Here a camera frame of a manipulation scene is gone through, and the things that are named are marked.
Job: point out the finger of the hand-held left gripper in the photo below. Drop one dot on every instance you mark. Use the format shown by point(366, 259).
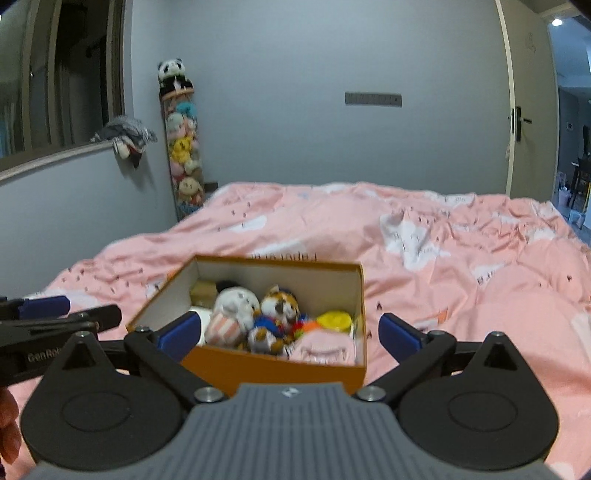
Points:
point(44, 307)
point(104, 316)

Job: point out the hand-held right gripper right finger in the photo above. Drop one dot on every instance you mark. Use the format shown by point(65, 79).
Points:
point(399, 334)

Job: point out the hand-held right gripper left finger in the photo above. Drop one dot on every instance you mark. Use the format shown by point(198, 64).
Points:
point(178, 334)

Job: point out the small brown box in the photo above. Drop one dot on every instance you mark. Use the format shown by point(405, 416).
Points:
point(203, 291)

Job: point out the white plush with pink stripes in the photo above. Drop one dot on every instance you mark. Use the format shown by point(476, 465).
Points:
point(233, 304)

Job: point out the yellow tape measure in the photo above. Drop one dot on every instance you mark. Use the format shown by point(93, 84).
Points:
point(334, 321)

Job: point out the pink pouch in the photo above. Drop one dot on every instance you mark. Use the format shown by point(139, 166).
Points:
point(323, 348)

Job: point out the orange cardboard box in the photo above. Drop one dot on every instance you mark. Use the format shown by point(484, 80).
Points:
point(258, 369)

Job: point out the tiger plush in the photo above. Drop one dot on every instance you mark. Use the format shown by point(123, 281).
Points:
point(279, 307)

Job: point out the person's left hand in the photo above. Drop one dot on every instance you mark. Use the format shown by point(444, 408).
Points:
point(8, 429)

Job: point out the pink printed blanket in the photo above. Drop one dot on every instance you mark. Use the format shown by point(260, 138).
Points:
point(461, 277)

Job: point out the clear column of plush toys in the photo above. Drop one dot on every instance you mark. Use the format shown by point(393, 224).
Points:
point(182, 152)

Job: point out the pile of grey clothes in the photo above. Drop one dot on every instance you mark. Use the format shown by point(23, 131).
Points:
point(127, 131)

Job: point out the white bin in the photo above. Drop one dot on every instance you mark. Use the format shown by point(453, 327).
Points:
point(565, 198)

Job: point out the window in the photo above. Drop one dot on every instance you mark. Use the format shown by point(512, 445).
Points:
point(60, 78)

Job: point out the dark chair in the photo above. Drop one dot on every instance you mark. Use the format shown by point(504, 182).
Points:
point(582, 182)

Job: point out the panda plush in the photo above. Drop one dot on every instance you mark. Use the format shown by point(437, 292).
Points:
point(171, 69)

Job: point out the grey room door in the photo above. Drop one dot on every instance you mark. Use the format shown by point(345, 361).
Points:
point(531, 69)

